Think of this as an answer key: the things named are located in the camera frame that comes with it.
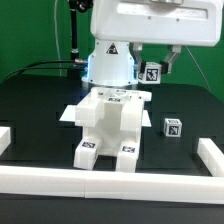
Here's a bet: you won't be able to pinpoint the white chair back frame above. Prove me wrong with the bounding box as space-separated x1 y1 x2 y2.
75 87 152 138

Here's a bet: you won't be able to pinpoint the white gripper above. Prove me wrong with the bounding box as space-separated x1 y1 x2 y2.
91 0 223 74

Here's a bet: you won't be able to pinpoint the black cables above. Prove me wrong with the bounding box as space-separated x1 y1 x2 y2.
0 58 89 84

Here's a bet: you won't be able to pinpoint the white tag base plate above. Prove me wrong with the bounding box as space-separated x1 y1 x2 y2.
60 105 151 127

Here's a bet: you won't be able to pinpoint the white chair seat part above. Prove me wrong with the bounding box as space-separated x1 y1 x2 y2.
97 97 143 157

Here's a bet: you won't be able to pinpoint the white tagged cube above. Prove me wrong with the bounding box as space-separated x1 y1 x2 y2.
138 61 161 84
163 118 182 137

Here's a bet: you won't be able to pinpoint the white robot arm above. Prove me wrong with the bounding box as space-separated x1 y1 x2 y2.
82 0 224 86

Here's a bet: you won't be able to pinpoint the white U-shaped fence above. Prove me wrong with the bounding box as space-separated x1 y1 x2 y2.
0 138 224 204

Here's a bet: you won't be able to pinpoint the white thin cable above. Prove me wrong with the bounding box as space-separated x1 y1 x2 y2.
53 0 64 78

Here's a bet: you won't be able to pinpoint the black camera stand pole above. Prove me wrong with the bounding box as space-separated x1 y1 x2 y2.
67 0 93 80

